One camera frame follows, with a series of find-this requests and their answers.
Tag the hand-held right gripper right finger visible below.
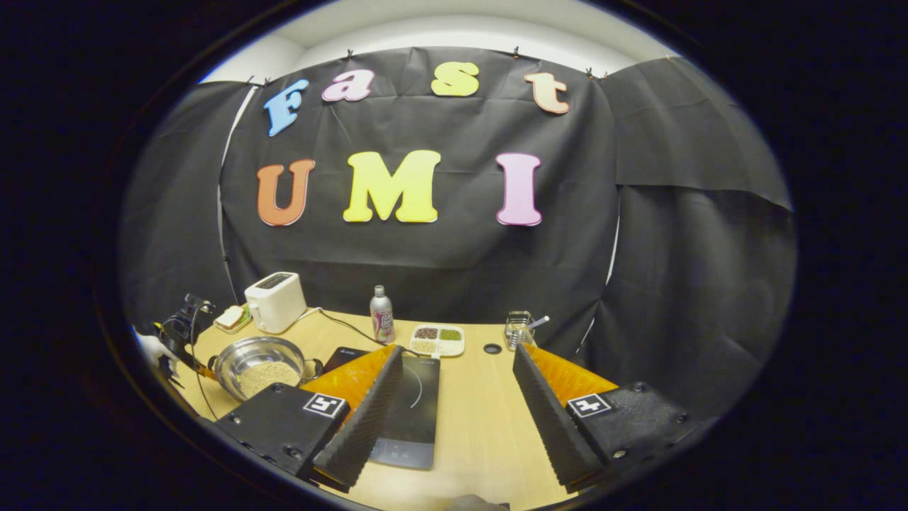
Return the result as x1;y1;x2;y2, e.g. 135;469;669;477
512;343;703;494

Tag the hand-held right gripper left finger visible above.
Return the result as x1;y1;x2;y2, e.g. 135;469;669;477
213;344;405;494

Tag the black induction cooktop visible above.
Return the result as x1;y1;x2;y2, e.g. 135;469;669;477
323;346;441;471

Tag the steel pot with black handles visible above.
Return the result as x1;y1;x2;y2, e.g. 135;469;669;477
208;336;325;403

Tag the small rectangular plate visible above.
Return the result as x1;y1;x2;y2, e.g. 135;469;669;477
213;304;253;334

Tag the pile of soybeans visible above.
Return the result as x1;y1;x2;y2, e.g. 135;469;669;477
238;361;302;398

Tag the white toaster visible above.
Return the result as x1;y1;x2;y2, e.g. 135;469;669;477
244;272;308;334

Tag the silver bottle with pink label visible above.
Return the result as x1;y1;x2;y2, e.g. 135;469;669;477
370;285;396;345

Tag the white divided tray of beans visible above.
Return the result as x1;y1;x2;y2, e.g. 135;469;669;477
410;324;466;358

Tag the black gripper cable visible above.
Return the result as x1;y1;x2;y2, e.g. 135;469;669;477
187;304;218;421

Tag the wire mesh holder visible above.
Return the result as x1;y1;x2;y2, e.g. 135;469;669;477
505;311;536;351

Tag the black power cable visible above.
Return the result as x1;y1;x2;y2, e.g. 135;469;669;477
301;307;419;356

